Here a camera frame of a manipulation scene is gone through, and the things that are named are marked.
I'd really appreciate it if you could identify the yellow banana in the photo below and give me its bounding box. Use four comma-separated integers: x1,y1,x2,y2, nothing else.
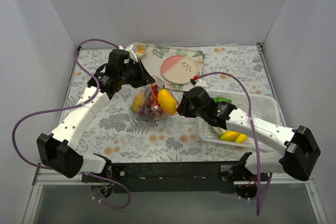
220,131,248,143

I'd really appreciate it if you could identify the white plastic basket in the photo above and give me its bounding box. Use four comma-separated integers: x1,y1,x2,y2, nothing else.
197,90,281,148

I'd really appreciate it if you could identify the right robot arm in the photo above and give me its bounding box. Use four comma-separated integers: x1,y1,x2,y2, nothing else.
177,87,321,181

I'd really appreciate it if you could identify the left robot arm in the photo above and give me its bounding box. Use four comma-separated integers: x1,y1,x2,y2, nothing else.
37,47,154,182

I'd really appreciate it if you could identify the lychee bunch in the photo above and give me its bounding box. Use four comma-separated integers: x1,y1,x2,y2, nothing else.
146,95,163,116

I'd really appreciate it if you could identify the green lettuce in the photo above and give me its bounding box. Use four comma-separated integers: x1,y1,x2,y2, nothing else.
213,97,232,104

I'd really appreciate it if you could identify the purple cable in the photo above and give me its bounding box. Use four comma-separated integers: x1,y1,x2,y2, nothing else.
12,38,132,210
190,71,272,216

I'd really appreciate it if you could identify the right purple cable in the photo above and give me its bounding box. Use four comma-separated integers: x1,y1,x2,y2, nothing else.
190,71,272,216

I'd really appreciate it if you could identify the clear orange-zip bag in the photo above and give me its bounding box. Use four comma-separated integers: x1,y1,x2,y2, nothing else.
130,76,179,121

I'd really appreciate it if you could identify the orange mango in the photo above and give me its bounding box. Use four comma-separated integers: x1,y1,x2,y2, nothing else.
130,92,144,113

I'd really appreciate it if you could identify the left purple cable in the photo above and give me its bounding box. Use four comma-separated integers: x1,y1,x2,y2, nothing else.
12,38,132,210

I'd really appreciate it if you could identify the pink cream plate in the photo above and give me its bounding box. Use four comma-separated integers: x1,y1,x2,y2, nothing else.
160,55,198,84

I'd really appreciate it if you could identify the flower-print bowl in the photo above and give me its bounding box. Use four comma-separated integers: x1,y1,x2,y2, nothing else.
131,42,148,59

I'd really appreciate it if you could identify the brown passion fruit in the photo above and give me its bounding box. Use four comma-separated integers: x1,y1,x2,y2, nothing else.
137,106,157,121

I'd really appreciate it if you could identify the leaf-print serving tray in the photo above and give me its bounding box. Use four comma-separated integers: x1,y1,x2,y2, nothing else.
131,42,206,91

